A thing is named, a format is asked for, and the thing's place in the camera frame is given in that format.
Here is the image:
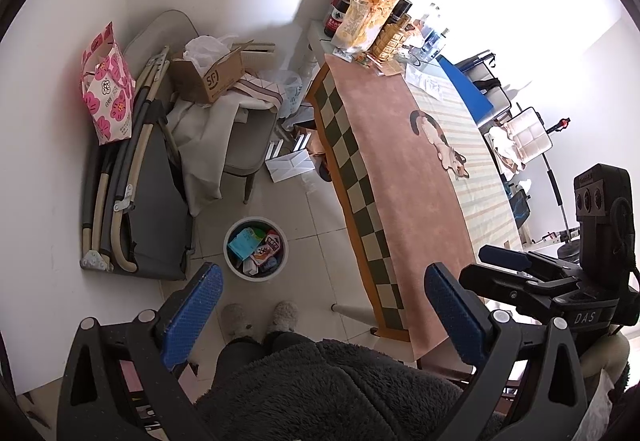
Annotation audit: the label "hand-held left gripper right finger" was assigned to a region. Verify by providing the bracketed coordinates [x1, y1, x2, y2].
[424, 262, 590, 441]

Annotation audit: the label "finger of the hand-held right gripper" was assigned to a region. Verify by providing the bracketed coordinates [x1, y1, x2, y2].
[458, 262, 576, 322]
[479, 244, 583, 278]

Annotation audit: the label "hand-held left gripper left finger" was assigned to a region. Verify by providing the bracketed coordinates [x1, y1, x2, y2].
[56, 262, 225, 441]

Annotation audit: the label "white round waste bin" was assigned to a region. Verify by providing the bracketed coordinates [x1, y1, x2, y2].
[223, 217, 289, 283]

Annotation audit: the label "green and blue plastic packet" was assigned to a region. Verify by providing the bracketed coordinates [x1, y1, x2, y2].
[227, 228, 261, 262]

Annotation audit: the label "grey fluffy slipper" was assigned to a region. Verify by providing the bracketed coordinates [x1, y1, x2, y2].
[267, 301, 300, 334]
[220, 303, 256, 337]

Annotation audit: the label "black and blue bag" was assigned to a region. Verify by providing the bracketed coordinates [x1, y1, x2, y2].
[505, 186, 532, 232]

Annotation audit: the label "black light stand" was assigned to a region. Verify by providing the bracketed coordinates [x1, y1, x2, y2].
[542, 118, 571, 242]

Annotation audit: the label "dark trousers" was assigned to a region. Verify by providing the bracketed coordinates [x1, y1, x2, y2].
[210, 331, 311, 392]

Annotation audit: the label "striped tablecloth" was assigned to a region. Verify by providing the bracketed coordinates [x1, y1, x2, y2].
[400, 56, 523, 252]

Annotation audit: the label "white softbox light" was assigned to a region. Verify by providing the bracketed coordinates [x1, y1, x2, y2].
[505, 106, 553, 162]

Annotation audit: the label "grey folding cot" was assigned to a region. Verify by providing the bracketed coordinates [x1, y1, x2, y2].
[80, 10, 201, 282]

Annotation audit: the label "table with patterned cloth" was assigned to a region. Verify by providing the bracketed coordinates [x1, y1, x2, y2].
[306, 54, 476, 357]

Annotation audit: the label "dark fleece jacket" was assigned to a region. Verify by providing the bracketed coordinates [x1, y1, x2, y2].
[195, 340, 506, 441]

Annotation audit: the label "grey chair with cloth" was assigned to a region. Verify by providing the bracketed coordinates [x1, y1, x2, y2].
[167, 76, 283, 217]

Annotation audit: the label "white folded carton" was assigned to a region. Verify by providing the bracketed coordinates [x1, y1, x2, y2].
[265, 148, 316, 184]

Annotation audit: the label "grey seat chair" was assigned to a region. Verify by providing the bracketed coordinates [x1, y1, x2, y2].
[220, 96, 281, 204]

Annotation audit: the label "blue board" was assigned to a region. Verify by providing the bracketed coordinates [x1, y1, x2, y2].
[437, 54, 496, 122]

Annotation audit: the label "row of clear bottles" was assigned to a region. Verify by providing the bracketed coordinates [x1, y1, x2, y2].
[415, 4, 451, 57]

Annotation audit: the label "brown cardboard box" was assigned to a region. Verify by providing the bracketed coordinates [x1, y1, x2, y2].
[170, 40, 276, 104]

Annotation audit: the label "clear plastic container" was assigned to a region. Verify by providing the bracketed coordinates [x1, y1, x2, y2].
[277, 70, 303, 117]

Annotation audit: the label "pink floral paper bag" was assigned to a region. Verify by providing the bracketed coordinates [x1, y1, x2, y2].
[81, 21, 137, 146]

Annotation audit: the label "gold biscuit pack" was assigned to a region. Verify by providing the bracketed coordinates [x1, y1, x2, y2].
[370, 24, 408, 62]

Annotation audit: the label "white plastic bag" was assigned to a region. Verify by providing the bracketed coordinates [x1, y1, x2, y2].
[182, 35, 238, 77]

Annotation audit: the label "dark glass bottle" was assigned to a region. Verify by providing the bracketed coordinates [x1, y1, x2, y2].
[385, 0, 413, 37]

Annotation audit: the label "yellow snack bag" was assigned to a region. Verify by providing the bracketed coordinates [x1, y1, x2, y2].
[331, 0, 405, 53]

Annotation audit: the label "dark soy sauce bottle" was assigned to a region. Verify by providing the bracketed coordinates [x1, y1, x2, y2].
[324, 0, 358, 38]

